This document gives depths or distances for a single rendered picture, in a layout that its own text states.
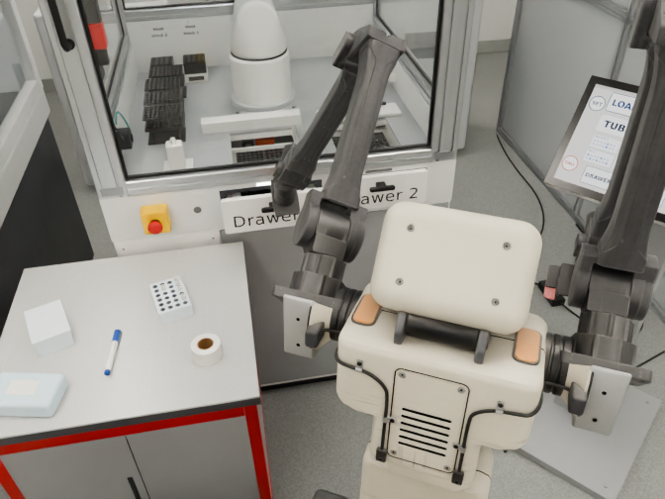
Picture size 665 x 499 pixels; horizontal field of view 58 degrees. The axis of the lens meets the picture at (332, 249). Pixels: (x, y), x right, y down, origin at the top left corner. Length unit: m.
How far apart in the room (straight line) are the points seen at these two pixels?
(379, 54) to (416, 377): 0.57
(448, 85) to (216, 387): 0.99
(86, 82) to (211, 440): 0.90
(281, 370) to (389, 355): 1.45
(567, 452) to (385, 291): 1.56
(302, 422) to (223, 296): 0.79
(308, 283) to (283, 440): 1.35
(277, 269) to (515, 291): 1.22
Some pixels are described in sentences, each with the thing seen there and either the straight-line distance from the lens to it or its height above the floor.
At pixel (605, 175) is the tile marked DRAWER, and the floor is 1.01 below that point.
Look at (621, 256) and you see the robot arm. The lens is 0.93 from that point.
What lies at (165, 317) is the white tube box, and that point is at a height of 0.78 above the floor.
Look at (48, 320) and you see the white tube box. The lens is 1.63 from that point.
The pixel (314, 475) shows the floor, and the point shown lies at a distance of 2.16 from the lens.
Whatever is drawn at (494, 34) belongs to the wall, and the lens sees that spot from 5.41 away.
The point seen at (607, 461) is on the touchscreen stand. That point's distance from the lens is 2.30.
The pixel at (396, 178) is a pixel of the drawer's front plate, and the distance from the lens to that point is 1.78.
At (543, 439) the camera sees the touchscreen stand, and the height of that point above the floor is 0.03.
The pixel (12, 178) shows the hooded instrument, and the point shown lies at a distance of 2.19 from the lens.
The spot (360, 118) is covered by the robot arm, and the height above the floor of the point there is 1.38.
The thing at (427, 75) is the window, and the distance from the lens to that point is 1.70.
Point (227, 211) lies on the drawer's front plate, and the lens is 1.70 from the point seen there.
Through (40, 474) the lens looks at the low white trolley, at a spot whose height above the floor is 0.59.
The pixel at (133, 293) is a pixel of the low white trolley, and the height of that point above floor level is 0.76.
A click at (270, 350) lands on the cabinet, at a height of 0.25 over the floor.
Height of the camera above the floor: 1.84
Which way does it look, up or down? 38 degrees down
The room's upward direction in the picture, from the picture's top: 1 degrees counter-clockwise
